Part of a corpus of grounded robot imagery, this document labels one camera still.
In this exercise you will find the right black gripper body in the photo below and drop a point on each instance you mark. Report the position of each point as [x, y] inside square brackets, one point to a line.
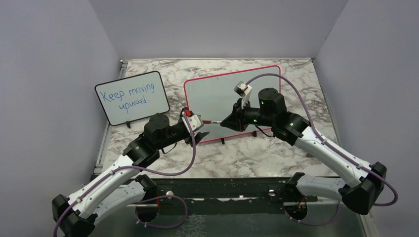
[251, 115]

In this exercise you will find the red framed whiteboard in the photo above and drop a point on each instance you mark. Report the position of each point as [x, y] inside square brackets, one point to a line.
[213, 97]

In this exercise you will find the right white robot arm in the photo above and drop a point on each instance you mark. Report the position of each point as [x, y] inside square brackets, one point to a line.
[359, 183]

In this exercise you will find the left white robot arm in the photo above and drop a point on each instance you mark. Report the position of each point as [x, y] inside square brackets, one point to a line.
[121, 184]

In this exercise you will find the black framed written whiteboard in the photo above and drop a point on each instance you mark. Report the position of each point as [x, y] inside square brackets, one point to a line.
[133, 98]

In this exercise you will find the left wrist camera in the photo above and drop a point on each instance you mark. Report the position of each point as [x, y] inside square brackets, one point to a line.
[192, 121]

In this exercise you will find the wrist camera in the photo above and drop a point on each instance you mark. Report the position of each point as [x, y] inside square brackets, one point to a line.
[241, 88]
[192, 121]

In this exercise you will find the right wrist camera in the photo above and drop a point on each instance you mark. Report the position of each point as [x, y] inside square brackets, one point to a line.
[241, 88]

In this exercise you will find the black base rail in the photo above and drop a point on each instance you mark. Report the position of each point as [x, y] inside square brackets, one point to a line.
[205, 196]

